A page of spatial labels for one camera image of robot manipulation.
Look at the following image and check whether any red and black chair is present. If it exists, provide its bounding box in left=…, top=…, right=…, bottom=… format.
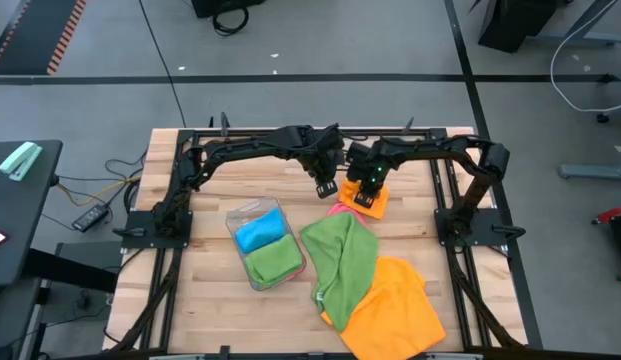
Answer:
left=592, top=204, right=621, bottom=284

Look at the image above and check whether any white cable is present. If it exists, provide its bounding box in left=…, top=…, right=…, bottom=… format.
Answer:
left=549, top=0, right=621, bottom=115

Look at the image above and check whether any black furniture base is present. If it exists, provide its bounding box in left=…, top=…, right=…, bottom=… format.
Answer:
left=477, top=0, right=621, bottom=54

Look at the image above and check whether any black box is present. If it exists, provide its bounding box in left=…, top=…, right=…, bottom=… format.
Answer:
left=190, top=0, right=267, bottom=20

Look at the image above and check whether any coiled black cable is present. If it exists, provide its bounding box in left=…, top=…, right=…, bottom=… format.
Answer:
left=212, top=4, right=251, bottom=37

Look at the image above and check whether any black power adapter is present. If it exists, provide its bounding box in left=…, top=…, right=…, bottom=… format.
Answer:
left=71, top=203, right=110, bottom=234

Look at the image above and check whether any green microfiber towel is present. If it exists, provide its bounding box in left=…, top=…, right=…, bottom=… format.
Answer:
left=299, top=211, right=381, bottom=333
left=243, top=233, right=305, bottom=290

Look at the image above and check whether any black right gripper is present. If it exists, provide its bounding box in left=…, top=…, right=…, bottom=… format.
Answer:
left=345, top=141, right=392, bottom=210

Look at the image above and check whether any grey table foot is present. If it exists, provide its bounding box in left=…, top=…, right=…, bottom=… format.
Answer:
left=558, top=163, right=621, bottom=182

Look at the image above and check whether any black mat with striped edge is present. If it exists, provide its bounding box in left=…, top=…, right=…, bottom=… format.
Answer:
left=0, top=0, right=87, bottom=76

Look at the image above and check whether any yellow cable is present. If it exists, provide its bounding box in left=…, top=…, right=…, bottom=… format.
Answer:
left=57, top=174, right=142, bottom=208

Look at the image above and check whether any black desk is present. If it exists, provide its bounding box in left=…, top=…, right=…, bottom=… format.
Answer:
left=0, top=139, right=64, bottom=287

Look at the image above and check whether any black cable bundle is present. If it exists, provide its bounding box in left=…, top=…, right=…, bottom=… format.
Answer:
left=104, top=149, right=147, bottom=217

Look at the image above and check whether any orange microfiber towel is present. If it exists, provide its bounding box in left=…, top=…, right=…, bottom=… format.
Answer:
left=337, top=178, right=391, bottom=220
left=319, top=255, right=447, bottom=360

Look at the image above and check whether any mint green stapler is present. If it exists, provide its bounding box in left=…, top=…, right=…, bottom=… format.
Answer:
left=0, top=140, right=44, bottom=182

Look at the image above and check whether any blue microfiber towel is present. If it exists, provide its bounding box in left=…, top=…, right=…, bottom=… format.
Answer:
left=234, top=207, right=288, bottom=255

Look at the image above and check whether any clear plastic bin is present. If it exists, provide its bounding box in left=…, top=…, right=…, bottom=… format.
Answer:
left=224, top=196, right=308, bottom=293

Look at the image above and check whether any long black floor cable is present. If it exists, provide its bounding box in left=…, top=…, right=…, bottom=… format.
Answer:
left=138, top=0, right=187, bottom=129

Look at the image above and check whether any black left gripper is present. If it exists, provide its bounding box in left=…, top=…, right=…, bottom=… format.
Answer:
left=303, top=141, right=347, bottom=200

